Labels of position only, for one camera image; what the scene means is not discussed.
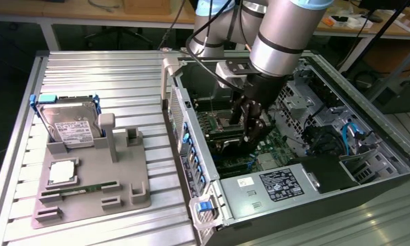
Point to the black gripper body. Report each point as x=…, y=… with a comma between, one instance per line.
x=265, y=89

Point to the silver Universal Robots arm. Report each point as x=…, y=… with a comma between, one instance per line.
x=280, y=38

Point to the CPU socket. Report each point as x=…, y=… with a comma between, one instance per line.
x=221, y=123

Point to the green motherboard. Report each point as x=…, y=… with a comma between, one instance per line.
x=277, y=151

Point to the metal disk bay cage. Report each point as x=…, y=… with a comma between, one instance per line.
x=298, y=105

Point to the black installed RAM stick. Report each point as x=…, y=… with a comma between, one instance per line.
x=219, y=138

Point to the grey power supply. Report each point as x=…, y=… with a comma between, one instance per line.
x=260, y=189

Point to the black plastic air shroud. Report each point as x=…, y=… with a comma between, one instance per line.
x=328, y=174

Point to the blue case latch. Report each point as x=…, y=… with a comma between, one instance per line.
x=203, y=207

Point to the white and black desk item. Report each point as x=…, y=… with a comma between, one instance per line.
x=348, y=21

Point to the open black PC case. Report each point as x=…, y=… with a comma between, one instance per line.
x=328, y=205

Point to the wooden desk with clutter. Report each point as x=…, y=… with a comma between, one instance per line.
x=362, y=28

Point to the black slanted pole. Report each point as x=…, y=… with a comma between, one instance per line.
x=380, y=30

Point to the grey parts rack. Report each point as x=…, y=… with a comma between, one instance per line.
x=99, y=179

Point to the hard disk in blue caddy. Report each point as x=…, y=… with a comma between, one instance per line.
x=68, y=128

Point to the green RAM stick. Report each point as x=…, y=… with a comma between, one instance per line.
x=85, y=190

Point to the silver CPU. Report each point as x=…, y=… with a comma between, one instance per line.
x=61, y=172

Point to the long wooden desk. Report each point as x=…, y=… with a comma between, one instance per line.
x=55, y=14

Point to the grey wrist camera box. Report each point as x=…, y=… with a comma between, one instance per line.
x=231, y=73

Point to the grey metal frame stand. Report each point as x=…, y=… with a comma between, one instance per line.
x=404, y=84

